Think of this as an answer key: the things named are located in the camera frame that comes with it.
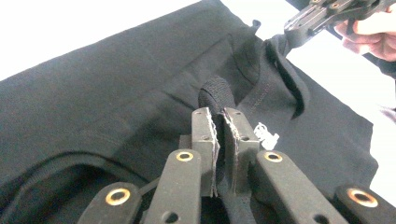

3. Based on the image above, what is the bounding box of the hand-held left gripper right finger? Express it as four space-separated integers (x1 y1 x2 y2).
221 106 262 196

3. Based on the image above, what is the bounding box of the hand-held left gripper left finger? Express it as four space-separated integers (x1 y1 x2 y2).
190 106 221 199

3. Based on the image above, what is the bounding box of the black tank top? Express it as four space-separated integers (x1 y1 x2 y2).
0 0 379 224

